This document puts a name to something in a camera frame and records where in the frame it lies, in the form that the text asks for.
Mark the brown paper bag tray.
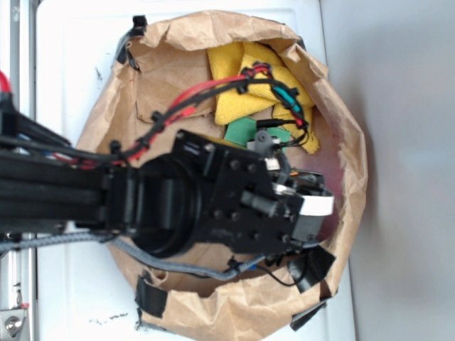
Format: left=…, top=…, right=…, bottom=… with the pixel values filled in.
left=78, top=11, right=368, bottom=340

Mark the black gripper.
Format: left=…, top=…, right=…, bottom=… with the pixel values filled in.
left=171, top=129, right=335, bottom=256

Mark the black tape piece lower right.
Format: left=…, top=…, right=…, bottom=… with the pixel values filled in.
left=289, top=301, right=326, bottom=332

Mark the red and black wire bundle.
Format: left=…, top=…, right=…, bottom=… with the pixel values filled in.
left=53, top=62, right=310, bottom=168

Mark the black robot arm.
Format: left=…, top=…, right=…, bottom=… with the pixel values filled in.
left=1, top=111, right=334, bottom=259

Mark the black tape strip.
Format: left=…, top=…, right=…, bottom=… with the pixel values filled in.
left=135, top=270, right=168, bottom=318
left=287, top=246, right=336, bottom=293

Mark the black tape strip right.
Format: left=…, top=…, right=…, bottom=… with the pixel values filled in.
left=287, top=246, right=336, bottom=293

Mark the green rectangular block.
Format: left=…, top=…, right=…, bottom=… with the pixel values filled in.
left=223, top=117, right=292, bottom=156

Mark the yellow microfiber cloth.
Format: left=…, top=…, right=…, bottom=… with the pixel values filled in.
left=206, top=41, right=321, bottom=155

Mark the aluminium rail with bracket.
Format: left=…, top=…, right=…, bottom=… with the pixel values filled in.
left=0, top=0, right=38, bottom=341

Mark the grey braided cable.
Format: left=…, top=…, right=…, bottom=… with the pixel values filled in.
left=0, top=232, right=266, bottom=282

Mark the black tape strip left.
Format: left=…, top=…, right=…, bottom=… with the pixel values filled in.
left=135, top=270, right=168, bottom=318

